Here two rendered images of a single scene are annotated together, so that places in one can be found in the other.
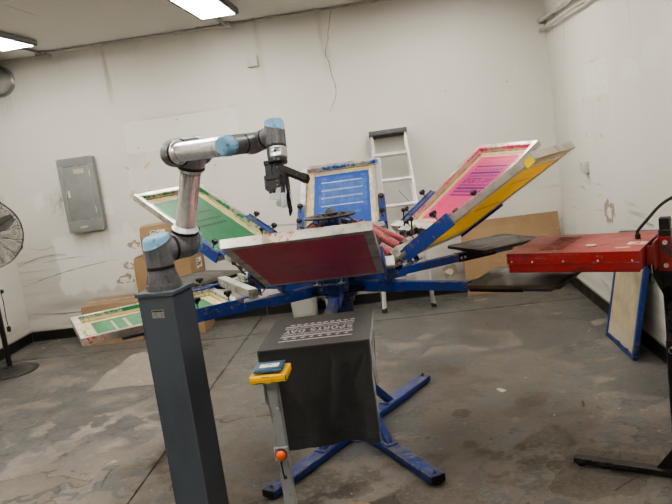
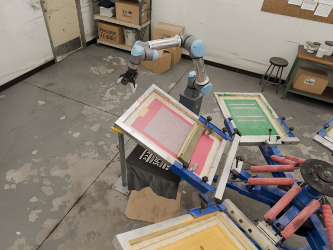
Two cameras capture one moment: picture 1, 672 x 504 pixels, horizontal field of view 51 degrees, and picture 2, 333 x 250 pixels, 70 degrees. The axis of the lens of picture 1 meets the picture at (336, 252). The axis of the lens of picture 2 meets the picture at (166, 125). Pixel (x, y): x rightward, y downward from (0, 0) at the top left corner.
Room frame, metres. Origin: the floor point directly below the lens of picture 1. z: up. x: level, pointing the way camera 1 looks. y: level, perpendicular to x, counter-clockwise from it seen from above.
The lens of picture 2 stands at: (3.27, -1.22, 2.46)
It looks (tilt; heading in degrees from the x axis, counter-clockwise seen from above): 41 degrees down; 105
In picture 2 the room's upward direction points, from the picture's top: 6 degrees clockwise
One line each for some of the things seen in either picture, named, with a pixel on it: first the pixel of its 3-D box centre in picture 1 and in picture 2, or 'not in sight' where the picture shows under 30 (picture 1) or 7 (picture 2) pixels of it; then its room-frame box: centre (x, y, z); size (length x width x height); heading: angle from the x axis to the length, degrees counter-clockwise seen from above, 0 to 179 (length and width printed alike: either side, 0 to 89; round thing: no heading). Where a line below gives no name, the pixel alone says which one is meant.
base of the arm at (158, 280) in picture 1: (162, 276); (192, 89); (2.98, 0.74, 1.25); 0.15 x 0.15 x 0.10
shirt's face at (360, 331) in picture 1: (318, 329); (162, 153); (2.91, 0.12, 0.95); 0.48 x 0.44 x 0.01; 174
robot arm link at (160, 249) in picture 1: (159, 249); (194, 79); (2.98, 0.74, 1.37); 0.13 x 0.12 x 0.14; 139
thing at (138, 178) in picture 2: (373, 370); (151, 185); (2.89, -0.09, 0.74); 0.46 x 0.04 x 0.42; 174
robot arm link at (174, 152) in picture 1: (196, 150); (165, 43); (2.75, 0.48, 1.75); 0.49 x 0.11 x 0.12; 49
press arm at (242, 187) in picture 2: (330, 313); (216, 179); (3.40, 0.07, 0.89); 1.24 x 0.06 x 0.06; 174
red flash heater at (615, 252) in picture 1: (588, 251); not in sight; (3.19, -1.15, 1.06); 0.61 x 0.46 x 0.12; 54
